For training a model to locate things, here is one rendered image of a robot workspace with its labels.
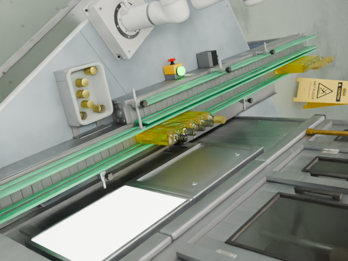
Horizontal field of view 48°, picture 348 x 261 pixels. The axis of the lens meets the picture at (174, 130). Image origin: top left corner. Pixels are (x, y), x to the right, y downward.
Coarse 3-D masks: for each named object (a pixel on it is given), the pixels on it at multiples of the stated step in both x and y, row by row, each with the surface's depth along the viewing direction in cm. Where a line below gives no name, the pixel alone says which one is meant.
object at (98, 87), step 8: (88, 64) 151; (96, 64) 154; (72, 72) 154; (80, 72) 157; (104, 72) 157; (72, 80) 155; (88, 80) 160; (96, 80) 160; (104, 80) 158; (72, 88) 147; (80, 88) 158; (88, 88) 160; (96, 88) 162; (104, 88) 159; (72, 96) 147; (96, 96) 163; (104, 96) 161; (80, 104) 158; (96, 104) 164; (104, 104) 162; (88, 112) 161; (96, 112) 163; (104, 112) 162; (80, 120) 150; (88, 120) 154; (96, 120) 156
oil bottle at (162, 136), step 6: (144, 132) 161; (150, 132) 159; (156, 132) 156; (162, 132) 155; (168, 132) 153; (174, 132) 153; (138, 138) 165; (144, 138) 162; (150, 138) 160; (156, 138) 157; (162, 138) 155; (168, 138) 153; (162, 144) 157; (168, 144) 154
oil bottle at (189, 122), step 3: (168, 120) 169; (171, 120) 168; (174, 120) 167; (177, 120) 166; (180, 120) 165; (183, 120) 164; (186, 120) 163; (189, 120) 163; (192, 120) 163; (186, 123) 160; (189, 123) 160; (192, 123) 161; (195, 123) 162; (189, 126) 160
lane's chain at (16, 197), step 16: (256, 80) 237; (224, 96) 213; (128, 128) 163; (128, 144) 164; (96, 160) 152; (48, 176) 137; (64, 176) 142; (16, 192) 129; (32, 192) 133; (0, 208) 125
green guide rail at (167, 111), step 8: (304, 48) 277; (312, 48) 273; (288, 56) 254; (272, 64) 237; (248, 72) 225; (256, 72) 220; (232, 80) 212; (240, 80) 208; (216, 88) 201; (224, 88) 198; (192, 96) 191; (200, 96) 187; (176, 104) 181; (184, 104) 178; (160, 112) 172; (168, 112) 168; (144, 120) 164; (152, 120) 161
